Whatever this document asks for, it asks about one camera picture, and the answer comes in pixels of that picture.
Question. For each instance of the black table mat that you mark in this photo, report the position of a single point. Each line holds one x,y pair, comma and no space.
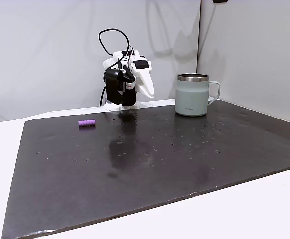
139,161

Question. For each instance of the purple ribbed pen grip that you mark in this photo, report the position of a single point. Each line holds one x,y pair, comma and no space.
86,123

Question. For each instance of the black wall-mounted object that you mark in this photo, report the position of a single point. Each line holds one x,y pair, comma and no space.
220,1

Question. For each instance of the black camera box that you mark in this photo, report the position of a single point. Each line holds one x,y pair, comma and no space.
141,64

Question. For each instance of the pale green steel-rimmed mug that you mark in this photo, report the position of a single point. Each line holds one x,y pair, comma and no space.
192,95

